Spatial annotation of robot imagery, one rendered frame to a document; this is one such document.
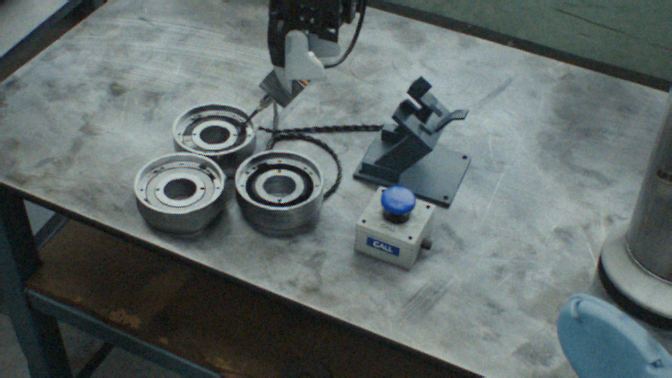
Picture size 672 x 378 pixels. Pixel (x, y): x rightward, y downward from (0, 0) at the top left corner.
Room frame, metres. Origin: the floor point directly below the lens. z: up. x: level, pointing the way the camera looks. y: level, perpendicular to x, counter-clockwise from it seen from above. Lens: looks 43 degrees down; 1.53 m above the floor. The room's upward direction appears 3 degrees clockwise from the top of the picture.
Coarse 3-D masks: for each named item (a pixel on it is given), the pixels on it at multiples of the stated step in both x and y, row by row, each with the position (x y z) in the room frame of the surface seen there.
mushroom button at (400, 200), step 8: (384, 192) 0.71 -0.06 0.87; (392, 192) 0.71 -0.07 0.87; (400, 192) 0.71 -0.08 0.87; (408, 192) 0.71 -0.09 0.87; (384, 200) 0.70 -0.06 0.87; (392, 200) 0.69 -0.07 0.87; (400, 200) 0.70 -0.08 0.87; (408, 200) 0.70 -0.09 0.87; (384, 208) 0.69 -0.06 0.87; (392, 208) 0.69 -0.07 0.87; (400, 208) 0.69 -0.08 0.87; (408, 208) 0.69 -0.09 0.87
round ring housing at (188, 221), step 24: (144, 168) 0.76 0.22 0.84; (168, 168) 0.78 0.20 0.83; (192, 168) 0.78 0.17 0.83; (216, 168) 0.77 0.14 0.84; (144, 192) 0.73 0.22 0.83; (168, 192) 0.75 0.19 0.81; (192, 192) 0.76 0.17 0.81; (216, 192) 0.74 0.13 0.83; (144, 216) 0.70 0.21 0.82; (168, 216) 0.69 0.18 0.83; (192, 216) 0.69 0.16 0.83
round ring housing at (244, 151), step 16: (192, 112) 0.88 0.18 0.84; (208, 112) 0.89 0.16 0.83; (224, 112) 0.89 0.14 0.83; (240, 112) 0.89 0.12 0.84; (176, 128) 0.85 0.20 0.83; (208, 128) 0.86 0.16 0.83; (224, 128) 0.86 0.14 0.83; (256, 128) 0.85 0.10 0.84; (176, 144) 0.82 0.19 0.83; (208, 144) 0.82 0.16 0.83; (224, 144) 0.83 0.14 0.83; (256, 144) 0.84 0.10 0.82; (224, 160) 0.80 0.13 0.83; (240, 160) 0.81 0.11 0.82
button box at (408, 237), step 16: (368, 208) 0.71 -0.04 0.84; (416, 208) 0.71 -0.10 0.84; (432, 208) 0.72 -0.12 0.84; (368, 224) 0.68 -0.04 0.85; (384, 224) 0.69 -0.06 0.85; (400, 224) 0.69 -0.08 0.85; (416, 224) 0.69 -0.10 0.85; (432, 224) 0.72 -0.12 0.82; (368, 240) 0.68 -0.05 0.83; (384, 240) 0.67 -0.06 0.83; (400, 240) 0.66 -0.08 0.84; (416, 240) 0.67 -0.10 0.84; (384, 256) 0.67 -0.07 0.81; (400, 256) 0.66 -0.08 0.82; (416, 256) 0.68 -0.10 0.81
